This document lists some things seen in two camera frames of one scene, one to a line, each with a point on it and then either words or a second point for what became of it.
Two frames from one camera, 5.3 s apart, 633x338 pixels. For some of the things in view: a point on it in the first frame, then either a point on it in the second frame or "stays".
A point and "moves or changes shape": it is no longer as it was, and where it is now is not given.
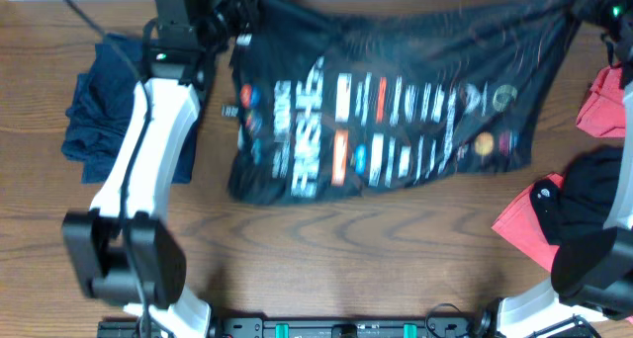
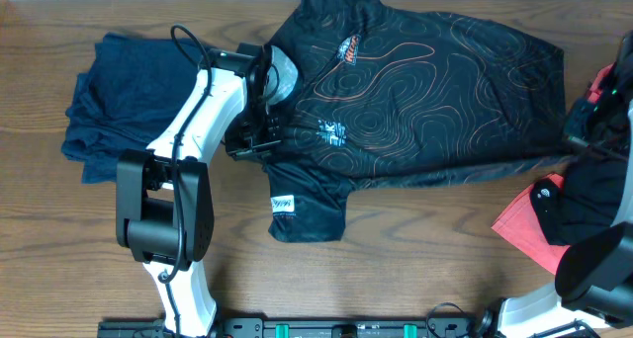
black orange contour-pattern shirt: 333,96 moves or changes shape
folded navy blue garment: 100,105 stays
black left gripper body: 232,22 → 251,136
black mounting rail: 301,328 stays
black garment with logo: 573,212 stays
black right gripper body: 608,4 → 603,129
